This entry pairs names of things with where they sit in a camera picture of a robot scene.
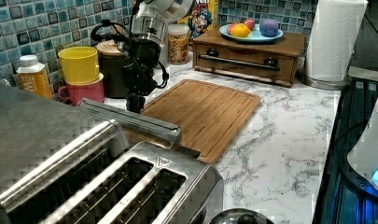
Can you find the bamboo cutting board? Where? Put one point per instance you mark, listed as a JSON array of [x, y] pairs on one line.
[[210, 116]]

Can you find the round steel lid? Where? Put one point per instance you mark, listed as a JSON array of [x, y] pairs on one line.
[[240, 216]]

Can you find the orange juice bottle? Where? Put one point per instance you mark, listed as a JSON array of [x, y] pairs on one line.
[[32, 76]]

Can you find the red apple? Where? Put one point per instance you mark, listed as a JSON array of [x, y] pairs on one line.
[[250, 23]]

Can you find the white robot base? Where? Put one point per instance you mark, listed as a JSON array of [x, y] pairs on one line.
[[363, 157]]

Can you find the wooden drawer box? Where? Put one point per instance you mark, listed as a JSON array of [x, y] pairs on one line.
[[273, 60]]

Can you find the black canister with wooden lid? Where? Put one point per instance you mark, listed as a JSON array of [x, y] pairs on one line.
[[111, 61]]

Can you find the stainless steel toaster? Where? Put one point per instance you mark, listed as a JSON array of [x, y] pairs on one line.
[[147, 184]]

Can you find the glass cereal jar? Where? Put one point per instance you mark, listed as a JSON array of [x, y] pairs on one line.
[[178, 43]]

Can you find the pink mug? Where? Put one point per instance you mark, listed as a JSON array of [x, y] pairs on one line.
[[75, 93]]

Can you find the light blue plate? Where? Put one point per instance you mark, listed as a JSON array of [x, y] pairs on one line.
[[254, 37]]

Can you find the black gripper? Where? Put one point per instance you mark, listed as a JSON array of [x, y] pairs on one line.
[[144, 55]]

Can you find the orange fruit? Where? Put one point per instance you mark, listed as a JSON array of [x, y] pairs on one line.
[[240, 30]]

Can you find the steel paper towel holder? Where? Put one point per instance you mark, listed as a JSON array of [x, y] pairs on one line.
[[322, 84]]

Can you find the cereal box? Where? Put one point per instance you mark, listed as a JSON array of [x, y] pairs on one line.
[[202, 18]]

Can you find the yellow cup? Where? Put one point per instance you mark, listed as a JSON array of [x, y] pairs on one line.
[[79, 64]]

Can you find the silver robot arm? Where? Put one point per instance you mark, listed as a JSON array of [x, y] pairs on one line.
[[146, 37]]

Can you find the paper towel roll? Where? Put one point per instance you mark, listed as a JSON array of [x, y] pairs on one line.
[[332, 39]]

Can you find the purple ball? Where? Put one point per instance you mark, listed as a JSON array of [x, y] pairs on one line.
[[268, 27]]

